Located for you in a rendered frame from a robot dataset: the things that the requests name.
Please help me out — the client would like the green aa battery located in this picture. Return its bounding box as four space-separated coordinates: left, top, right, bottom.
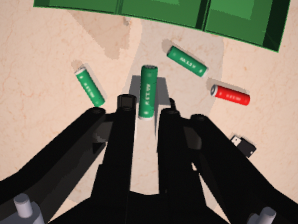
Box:
74 67 105 107
166 46 209 78
138 65 158 121

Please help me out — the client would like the black usb stick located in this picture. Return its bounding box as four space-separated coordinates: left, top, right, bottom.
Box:
230 135 257 158

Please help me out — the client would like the green three-compartment bin rack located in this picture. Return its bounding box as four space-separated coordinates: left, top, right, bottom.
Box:
33 0 291 53

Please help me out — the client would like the red aa battery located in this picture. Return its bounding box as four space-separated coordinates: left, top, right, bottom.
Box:
211 84 250 106

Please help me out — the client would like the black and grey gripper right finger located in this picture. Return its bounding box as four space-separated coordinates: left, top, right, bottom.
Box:
154 77 298 224

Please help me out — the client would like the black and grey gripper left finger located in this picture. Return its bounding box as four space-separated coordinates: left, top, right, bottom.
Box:
0 75 141 224

